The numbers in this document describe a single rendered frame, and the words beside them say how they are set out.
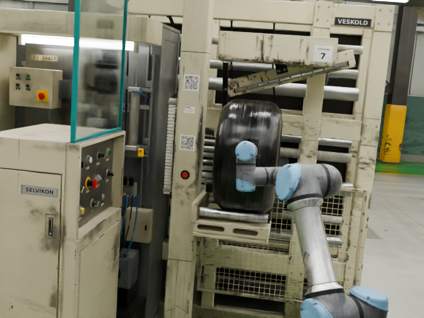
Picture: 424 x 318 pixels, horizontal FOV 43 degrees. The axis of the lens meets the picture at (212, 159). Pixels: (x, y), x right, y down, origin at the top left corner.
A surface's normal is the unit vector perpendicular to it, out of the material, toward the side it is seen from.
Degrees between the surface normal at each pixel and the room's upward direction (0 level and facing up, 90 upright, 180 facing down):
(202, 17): 90
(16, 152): 90
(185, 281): 90
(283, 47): 90
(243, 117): 42
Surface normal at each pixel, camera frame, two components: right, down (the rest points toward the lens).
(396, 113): 0.01, 0.16
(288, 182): -0.94, -0.11
